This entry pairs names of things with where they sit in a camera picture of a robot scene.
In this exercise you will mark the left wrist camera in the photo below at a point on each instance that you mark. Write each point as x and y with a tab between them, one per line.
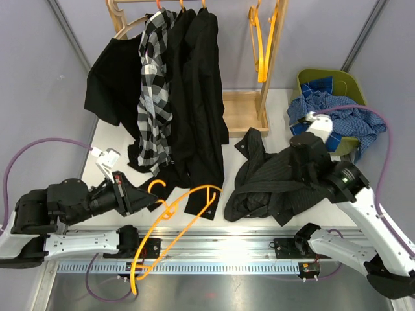
105	161

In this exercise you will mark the yellow hanger of checked shirt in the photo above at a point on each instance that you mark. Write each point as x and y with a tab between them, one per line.
256	38

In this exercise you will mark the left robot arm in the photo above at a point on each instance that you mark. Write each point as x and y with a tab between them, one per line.
31	236

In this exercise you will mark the wooden clothes rack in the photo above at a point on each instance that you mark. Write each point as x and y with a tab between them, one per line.
186	33

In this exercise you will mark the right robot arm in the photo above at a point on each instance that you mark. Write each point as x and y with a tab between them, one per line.
388	263

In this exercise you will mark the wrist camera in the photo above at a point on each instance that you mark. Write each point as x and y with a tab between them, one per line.
105	161
320	125

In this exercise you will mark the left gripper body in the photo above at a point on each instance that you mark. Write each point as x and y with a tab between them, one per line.
120	192

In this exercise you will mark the black t-shirt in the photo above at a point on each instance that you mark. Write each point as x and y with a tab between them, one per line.
114	85

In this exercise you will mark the wooden curved hanger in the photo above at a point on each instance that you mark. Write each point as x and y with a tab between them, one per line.
122	27

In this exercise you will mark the aluminium mounting rail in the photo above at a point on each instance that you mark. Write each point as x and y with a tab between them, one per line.
229	251

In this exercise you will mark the black long sleeve shirt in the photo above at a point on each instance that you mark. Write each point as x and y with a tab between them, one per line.
196	141

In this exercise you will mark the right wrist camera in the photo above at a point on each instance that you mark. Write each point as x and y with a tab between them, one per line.
320	125

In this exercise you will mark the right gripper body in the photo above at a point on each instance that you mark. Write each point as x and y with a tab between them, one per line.
303	174

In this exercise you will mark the black white plaid shirt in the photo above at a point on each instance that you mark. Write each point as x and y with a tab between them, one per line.
154	114

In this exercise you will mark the dark blue plaid shirt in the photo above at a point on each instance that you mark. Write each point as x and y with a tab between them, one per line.
314	96

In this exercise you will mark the light blue checked shirt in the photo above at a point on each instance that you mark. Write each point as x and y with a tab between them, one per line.
361	124

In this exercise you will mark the yellow hanger of blue shirt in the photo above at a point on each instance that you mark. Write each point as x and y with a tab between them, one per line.
273	23

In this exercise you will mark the dark pinstripe shirt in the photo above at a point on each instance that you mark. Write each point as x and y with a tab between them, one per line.
265	186

